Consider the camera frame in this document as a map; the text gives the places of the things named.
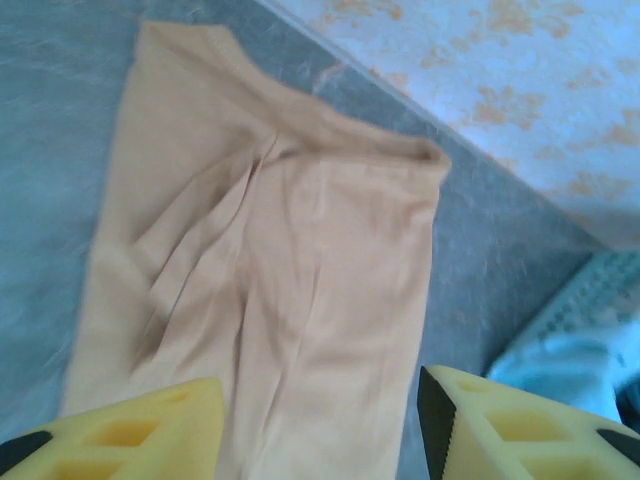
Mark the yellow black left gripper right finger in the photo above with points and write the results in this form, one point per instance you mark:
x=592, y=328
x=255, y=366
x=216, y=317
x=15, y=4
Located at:
x=525, y=435

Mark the light blue plastic basket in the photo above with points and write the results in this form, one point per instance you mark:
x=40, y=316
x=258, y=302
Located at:
x=590, y=290

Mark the light blue t-shirt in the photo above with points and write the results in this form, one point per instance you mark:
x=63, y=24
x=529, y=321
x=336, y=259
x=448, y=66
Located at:
x=560, y=360

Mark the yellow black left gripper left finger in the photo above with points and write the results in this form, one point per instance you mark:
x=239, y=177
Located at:
x=125, y=440

